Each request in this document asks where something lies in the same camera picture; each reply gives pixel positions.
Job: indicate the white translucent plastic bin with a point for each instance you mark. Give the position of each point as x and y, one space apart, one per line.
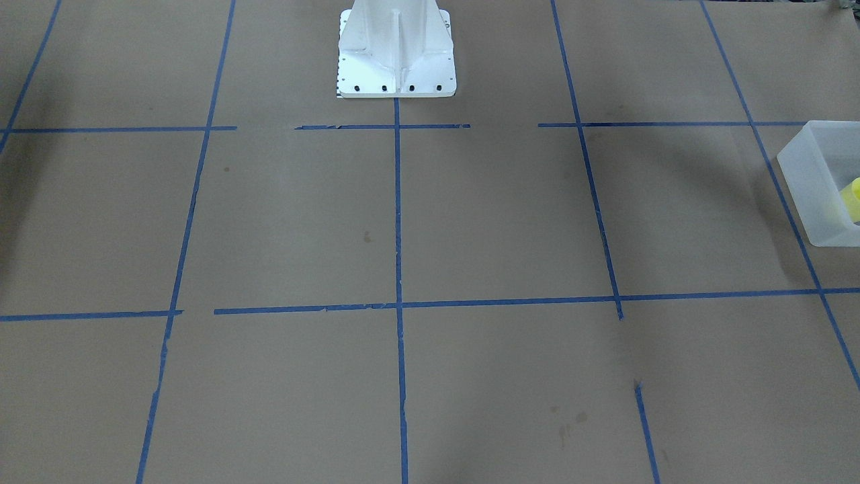
818 162

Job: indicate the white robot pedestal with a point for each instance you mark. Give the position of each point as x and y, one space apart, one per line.
390 49

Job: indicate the yellow plastic cup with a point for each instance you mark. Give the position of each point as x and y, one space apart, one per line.
850 198

